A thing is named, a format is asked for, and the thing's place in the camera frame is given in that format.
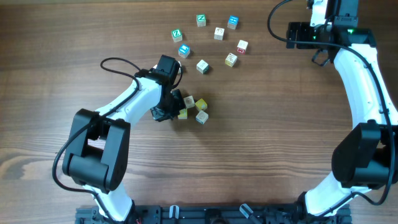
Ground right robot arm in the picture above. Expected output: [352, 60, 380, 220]
[286, 22, 397, 220]

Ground green z block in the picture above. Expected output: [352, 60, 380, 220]
[171, 29, 183, 42]
[196, 14, 206, 27]

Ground white teal block centre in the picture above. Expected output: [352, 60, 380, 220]
[197, 60, 209, 74]

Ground green Z block left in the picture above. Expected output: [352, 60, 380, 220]
[171, 29, 183, 42]

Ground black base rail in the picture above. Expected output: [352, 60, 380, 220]
[74, 203, 353, 224]

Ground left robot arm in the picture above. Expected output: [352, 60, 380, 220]
[53, 68, 183, 223]

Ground red M block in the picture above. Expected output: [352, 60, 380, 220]
[237, 40, 248, 54]

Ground green Z block top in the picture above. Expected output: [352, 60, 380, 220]
[196, 14, 206, 27]

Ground blue block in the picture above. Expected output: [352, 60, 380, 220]
[178, 44, 190, 58]
[228, 15, 239, 30]

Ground yellow sided picture block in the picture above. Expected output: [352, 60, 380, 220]
[225, 53, 238, 67]

